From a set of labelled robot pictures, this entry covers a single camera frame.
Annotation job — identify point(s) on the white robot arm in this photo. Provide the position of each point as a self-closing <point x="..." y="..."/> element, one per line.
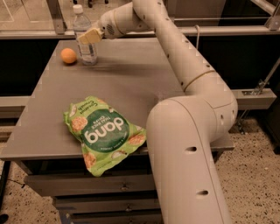
<point x="179" y="129"/>

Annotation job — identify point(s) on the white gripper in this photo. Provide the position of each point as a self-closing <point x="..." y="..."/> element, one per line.
<point x="107" y="25"/>

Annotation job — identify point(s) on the green dang chips bag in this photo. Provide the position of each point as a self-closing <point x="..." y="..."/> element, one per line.
<point x="105" y="136"/>

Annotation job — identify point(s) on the orange fruit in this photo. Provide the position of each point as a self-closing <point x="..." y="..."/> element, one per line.
<point x="68" y="55"/>

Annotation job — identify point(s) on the grey metal railing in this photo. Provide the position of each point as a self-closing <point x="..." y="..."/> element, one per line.
<point x="54" y="19"/>

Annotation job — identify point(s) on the grey drawer cabinet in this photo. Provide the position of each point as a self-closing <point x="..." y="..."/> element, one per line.
<point x="132" y="76"/>

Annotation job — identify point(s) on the clear blue plastic water bottle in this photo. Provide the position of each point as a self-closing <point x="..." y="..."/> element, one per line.
<point x="81" y="24"/>

